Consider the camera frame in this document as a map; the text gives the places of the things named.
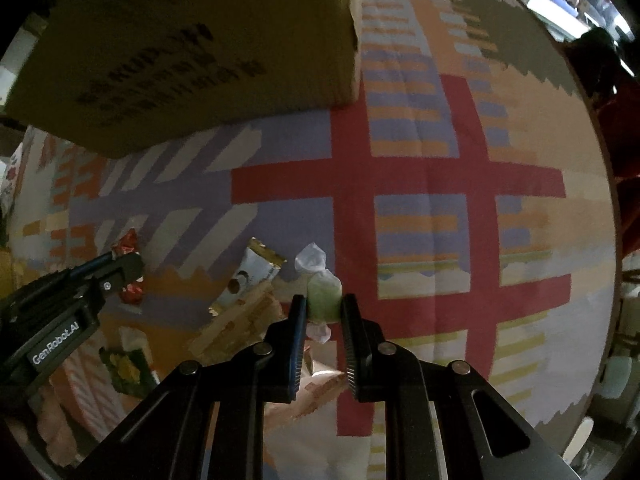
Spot brown cardboard box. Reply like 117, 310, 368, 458
1, 0, 361, 158

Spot green candy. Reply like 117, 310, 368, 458
294, 243, 343, 344

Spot dark green chip packet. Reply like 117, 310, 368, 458
99, 327, 160, 399

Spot beige red biscuit packet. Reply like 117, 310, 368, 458
264, 344, 347, 432
189, 282, 285, 365

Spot white gold small packet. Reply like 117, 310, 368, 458
208, 237, 286, 318

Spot colourful patterned tablecloth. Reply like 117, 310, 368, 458
1, 0, 620, 479

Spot gold red foil candy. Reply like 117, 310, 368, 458
111, 229, 144, 307

